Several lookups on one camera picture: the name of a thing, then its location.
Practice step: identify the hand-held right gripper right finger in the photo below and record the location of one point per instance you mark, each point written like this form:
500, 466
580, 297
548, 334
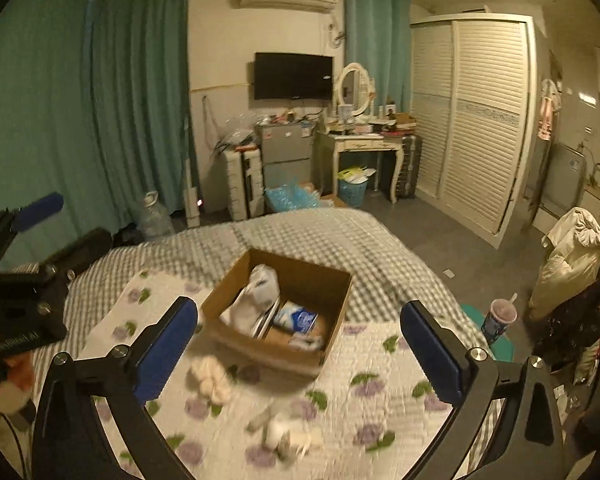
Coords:
432, 357

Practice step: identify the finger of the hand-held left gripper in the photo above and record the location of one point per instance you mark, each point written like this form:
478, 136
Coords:
39, 208
82, 250

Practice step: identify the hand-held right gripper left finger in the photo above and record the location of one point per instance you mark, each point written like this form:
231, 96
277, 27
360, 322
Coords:
166, 347

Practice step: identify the brown cardboard box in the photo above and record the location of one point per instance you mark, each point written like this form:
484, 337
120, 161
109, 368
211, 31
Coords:
300, 320

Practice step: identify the white sock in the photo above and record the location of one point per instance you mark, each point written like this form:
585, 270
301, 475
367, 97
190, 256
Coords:
285, 430

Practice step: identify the person's left hand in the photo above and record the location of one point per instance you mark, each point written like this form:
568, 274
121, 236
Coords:
7, 385

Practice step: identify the teal stool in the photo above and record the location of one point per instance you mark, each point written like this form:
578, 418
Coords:
482, 327

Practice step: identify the large clear water bottle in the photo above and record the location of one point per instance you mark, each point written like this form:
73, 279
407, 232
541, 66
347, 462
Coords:
152, 216

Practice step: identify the cup with straw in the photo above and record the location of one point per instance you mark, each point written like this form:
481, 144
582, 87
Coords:
501, 319

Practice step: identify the floral quilt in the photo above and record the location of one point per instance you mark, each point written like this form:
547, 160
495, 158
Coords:
360, 410

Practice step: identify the wide teal curtain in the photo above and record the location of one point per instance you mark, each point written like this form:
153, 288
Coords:
105, 110

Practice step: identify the tall white box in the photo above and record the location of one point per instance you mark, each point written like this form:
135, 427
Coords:
192, 200

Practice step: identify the blue and white packet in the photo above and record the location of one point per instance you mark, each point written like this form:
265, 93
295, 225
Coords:
294, 316

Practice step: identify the dark patterned garment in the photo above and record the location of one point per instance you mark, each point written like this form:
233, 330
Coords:
577, 320

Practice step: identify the white suitcase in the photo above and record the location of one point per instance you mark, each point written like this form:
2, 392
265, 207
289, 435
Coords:
237, 185

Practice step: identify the cream coat pile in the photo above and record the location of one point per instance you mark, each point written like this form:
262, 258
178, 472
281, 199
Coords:
572, 255

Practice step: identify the blue plastic basket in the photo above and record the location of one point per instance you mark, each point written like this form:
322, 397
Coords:
352, 192

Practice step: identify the blue plastic bag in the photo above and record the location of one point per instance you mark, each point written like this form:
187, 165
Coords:
286, 199

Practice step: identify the dark suitcase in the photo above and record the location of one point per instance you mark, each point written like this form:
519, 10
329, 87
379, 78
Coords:
409, 165

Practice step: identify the white dressing table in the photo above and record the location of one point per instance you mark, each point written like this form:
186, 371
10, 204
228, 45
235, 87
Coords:
357, 150

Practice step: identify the grey mini fridge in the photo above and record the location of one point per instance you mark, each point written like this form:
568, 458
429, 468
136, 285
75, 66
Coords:
286, 152

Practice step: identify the grey washing machine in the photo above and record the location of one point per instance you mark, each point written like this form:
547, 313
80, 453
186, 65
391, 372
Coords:
570, 175

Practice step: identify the white louvred wardrobe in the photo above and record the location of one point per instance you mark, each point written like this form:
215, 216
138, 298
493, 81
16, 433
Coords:
472, 120

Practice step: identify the pink hanging cloth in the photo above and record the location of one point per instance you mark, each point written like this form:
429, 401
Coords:
547, 110

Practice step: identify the oval vanity mirror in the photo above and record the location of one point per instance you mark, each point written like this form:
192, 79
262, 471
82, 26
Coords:
352, 89

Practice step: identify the narrow teal curtain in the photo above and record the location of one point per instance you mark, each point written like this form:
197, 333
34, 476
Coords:
375, 45

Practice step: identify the black wall television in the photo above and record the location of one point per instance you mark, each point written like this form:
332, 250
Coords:
292, 76

